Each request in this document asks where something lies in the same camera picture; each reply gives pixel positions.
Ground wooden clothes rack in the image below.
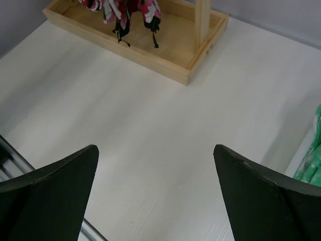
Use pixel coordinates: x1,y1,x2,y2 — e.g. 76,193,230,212
43,1,229,85

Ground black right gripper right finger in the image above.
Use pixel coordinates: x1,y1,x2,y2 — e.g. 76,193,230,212
213,144,320,240

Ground pink floral trousers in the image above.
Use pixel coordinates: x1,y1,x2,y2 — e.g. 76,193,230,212
79,0,162,48

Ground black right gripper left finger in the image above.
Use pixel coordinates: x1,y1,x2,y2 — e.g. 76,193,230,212
1,145,99,240

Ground green white towel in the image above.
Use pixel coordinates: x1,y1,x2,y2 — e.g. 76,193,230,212
293,105,320,187

